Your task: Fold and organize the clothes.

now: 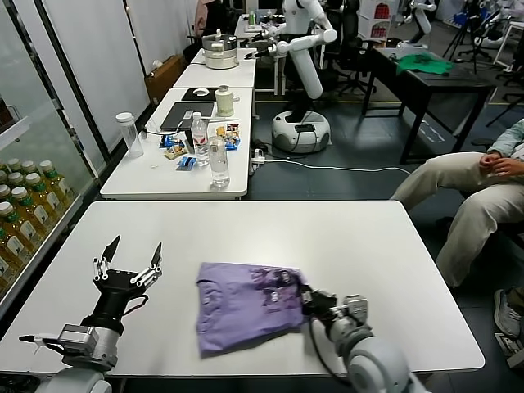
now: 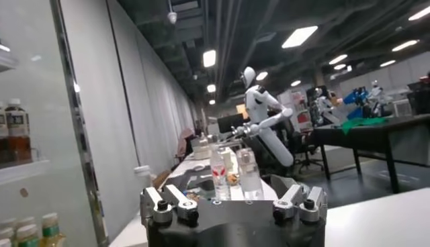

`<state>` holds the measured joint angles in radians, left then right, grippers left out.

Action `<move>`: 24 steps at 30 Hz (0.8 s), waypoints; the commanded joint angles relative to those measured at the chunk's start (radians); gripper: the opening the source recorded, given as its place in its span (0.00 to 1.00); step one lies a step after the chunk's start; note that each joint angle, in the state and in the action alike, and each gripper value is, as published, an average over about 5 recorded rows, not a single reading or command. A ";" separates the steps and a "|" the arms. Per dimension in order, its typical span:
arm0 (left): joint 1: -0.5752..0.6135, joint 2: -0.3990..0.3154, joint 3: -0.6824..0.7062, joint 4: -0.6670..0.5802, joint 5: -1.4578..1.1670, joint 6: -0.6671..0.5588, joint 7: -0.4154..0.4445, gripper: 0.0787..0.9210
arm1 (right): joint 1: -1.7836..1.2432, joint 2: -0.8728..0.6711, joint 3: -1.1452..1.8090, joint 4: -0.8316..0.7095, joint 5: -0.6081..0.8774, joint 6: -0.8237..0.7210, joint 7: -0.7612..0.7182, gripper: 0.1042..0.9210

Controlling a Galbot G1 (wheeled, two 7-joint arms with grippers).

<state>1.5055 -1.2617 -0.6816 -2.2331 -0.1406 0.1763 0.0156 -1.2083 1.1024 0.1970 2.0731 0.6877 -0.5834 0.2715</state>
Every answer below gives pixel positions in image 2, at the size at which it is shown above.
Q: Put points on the black office chair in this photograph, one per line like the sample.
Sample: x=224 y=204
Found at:
x=304 y=147

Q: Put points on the clear tumbler white lid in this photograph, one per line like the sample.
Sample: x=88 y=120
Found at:
x=142 y=171

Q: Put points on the dark tea bottle white cap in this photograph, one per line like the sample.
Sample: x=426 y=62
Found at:
x=17 y=134

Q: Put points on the white robot behind black table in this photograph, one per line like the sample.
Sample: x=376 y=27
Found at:
x=377 y=97

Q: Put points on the white shelf red items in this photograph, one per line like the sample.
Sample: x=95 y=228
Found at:
x=302 y=117

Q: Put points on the black table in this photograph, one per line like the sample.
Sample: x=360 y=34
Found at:
x=369 y=131

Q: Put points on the pink jacket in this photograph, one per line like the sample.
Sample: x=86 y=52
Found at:
x=185 y=142

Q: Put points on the cream thermos jug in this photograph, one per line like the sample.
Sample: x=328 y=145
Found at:
x=226 y=159

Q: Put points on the white rectangular table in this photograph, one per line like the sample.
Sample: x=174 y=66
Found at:
x=181 y=172

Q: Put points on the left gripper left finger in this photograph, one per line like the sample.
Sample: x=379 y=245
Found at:
x=168 y=204

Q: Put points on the white humanoid robot body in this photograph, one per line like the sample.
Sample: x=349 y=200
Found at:
x=258 y=104

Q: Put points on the water bottle red label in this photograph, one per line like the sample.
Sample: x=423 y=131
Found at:
x=220 y=174

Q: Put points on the black computer monitor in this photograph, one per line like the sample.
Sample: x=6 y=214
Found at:
x=230 y=122

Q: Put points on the ceiling light panel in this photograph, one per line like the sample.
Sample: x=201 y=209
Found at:
x=261 y=76
x=299 y=37
x=420 y=13
x=338 y=59
x=209 y=58
x=404 y=45
x=211 y=88

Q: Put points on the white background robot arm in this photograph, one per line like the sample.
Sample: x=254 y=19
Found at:
x=268 y=122

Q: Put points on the glass door display fridge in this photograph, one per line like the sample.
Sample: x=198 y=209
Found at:
x=40 y=100

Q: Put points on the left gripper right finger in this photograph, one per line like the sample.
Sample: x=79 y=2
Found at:
x=299 y=204

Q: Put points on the tea bottle green label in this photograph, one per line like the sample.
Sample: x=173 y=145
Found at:
x=6 y=240
x=27 y=236
x=52 y=231

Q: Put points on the green cloth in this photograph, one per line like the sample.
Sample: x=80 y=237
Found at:
x=361 y=122

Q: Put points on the white dome security camera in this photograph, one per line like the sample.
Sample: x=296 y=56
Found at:
x=172 y=17

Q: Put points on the clear plastic water bottle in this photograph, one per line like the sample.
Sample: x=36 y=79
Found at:
x=250 y=174

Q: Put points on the cream steamer pot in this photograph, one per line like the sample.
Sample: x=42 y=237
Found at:
x=201 y=151

